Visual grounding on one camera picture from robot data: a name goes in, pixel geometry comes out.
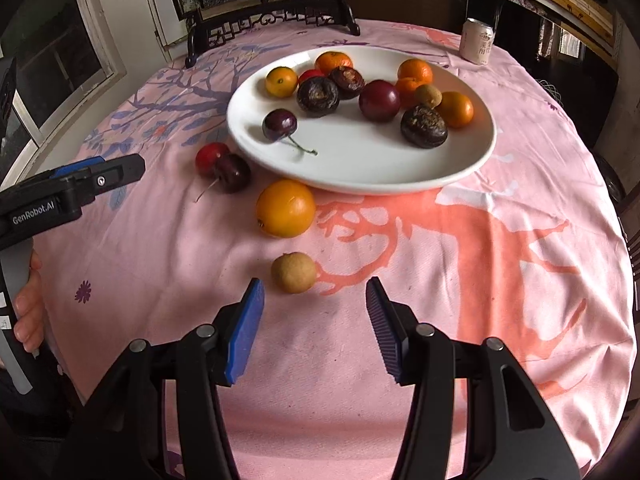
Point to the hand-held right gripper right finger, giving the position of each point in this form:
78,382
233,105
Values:
385,335

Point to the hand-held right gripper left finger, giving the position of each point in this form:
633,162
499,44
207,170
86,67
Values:
245,335

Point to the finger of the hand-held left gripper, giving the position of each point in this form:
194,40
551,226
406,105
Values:
80,167
110,175

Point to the tan longan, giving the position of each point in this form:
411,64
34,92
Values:
428,96
293,272

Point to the red cherry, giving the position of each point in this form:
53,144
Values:
210,156
311,75

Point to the dark cherry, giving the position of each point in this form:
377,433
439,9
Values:
233,173
278,125

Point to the smooth orange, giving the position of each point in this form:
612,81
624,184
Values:
286,208
456,109

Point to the white oval plate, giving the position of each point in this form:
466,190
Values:
350,160

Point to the small yellow orange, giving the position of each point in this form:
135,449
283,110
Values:
281,81

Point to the dark water chestnut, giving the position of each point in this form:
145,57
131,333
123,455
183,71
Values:
318,96
423,126
351,81

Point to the red plum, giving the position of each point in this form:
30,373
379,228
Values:
379,100

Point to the mandarin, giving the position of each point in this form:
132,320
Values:
416,70
406,88
334,60

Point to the person's left hand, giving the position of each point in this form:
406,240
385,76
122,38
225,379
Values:
30,305

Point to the pink printed tablecloth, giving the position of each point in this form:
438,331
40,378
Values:
175,260

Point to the window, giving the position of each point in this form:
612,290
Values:
55,50

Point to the round deer screen black stand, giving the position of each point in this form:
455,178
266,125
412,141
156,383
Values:
270,15

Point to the beverage can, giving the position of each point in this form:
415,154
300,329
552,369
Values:
476,42

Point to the white wall shelf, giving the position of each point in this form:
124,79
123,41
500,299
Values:
550,5

